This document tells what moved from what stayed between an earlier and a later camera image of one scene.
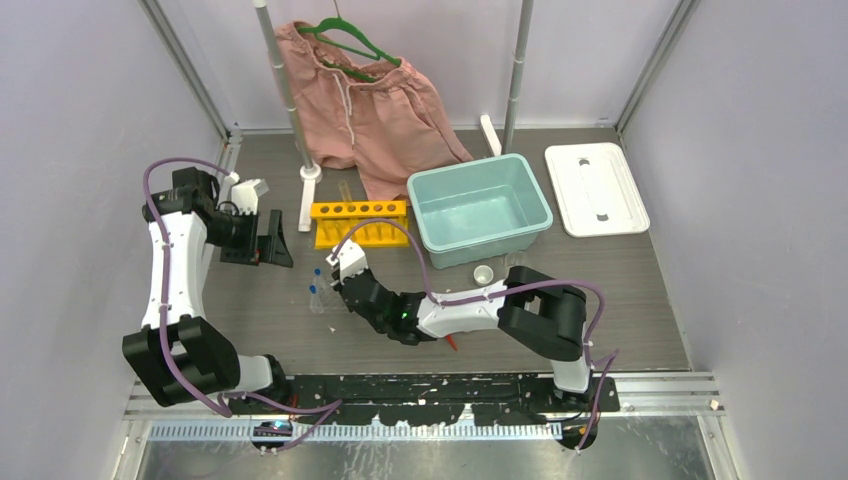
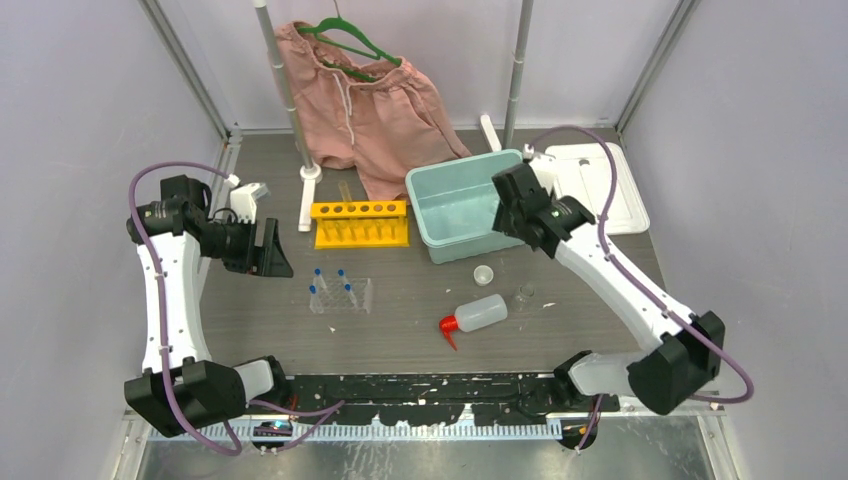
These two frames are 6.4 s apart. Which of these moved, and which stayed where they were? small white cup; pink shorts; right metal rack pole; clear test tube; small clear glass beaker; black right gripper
Moved: black right gripper; small clear glass beaker
Stayed: right metal rack pole; pink shorts; small white cup; clear test tube
